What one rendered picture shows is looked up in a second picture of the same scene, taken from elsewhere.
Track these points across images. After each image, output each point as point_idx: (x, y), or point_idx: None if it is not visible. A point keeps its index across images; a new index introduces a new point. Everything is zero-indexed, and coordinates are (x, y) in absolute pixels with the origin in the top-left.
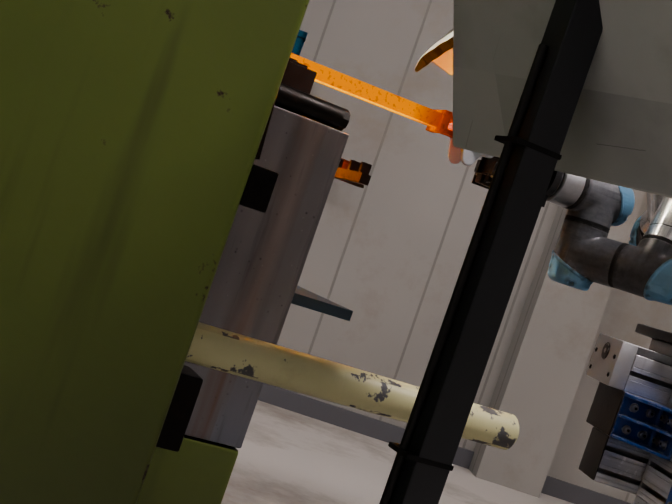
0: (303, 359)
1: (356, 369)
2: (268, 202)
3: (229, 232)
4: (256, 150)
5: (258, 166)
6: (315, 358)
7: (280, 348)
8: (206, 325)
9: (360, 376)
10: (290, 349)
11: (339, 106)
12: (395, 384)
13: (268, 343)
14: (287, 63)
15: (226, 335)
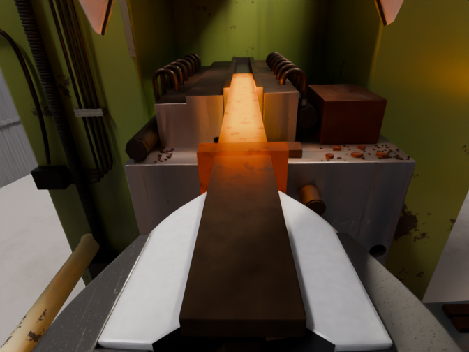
0: (50, 281)
1: (30, 312)
2: (35, 185)
3: (49, 194)
4: (35, 158)
5: (38, 166)
6: (48, 287)
7: (61, 269)
8: (84, 239)
9: (24, 316)
10: (59, 274)
11: (135, 136)
12: (5, 342)
13: (66, 263)
14: (18, 114)
15: (76, 247)
